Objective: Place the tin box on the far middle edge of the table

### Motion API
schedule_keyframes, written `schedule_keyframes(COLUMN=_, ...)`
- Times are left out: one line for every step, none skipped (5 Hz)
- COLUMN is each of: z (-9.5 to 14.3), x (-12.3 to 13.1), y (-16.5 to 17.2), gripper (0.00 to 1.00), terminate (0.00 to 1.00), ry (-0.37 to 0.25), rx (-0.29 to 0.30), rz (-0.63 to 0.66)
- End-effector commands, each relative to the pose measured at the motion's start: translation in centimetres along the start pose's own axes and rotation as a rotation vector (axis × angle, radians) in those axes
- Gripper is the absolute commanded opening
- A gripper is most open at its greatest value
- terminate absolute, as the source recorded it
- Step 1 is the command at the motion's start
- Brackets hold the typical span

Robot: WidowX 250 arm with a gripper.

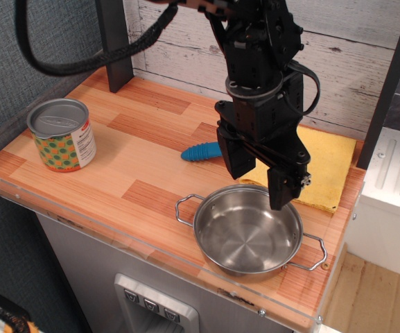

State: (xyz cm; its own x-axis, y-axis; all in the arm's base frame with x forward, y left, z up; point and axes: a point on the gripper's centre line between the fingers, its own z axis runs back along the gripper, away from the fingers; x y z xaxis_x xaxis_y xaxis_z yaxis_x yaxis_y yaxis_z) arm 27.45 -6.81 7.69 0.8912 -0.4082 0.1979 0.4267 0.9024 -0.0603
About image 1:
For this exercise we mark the grey cabinet front panel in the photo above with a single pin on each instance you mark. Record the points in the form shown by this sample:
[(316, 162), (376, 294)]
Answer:
[(90, 266)]

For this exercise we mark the yellow folded cloth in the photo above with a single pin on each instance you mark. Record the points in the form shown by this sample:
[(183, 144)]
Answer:
[(331, 157)]

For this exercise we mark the dark grey right post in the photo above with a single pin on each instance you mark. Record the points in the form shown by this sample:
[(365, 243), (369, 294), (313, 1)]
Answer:
[(381, 110)]

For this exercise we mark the orange and black object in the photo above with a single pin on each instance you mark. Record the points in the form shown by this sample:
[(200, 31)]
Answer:
[(14, 318)]

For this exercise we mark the blue handled metal fork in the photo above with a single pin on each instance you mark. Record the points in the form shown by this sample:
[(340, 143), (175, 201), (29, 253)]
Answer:
[(200, 152)]

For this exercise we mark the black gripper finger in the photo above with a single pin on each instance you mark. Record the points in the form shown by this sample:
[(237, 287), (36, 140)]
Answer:
[(284, 185), (237, 160)]

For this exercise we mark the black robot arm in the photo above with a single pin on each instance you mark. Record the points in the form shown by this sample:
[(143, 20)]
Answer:
[(259, 40)]

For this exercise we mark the dark grey left post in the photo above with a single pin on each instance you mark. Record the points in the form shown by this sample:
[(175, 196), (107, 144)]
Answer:
[(114, 35)]

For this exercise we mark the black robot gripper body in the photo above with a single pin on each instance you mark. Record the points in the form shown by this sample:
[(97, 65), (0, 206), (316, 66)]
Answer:
[(266, 119)]

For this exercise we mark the clear acrylic table guard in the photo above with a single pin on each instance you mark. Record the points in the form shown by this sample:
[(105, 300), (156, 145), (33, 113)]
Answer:
[(135, 212)]

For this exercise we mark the white toy sink unit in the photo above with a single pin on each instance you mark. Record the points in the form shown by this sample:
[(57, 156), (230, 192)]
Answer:
[(373, 232)]

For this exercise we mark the stainless steel pot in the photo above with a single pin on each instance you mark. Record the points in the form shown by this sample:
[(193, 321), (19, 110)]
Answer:
[(241, 236)]

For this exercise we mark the tin can with patterned label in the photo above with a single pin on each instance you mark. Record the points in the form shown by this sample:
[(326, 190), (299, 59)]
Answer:
[(63, 134)]

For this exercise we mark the dark grey post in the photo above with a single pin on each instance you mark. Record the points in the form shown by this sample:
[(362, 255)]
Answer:
[(381, 110), (114, 35)]

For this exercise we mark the silver dispenser button panel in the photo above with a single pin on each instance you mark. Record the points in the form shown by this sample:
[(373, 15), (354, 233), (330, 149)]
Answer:
[(146, 309)]

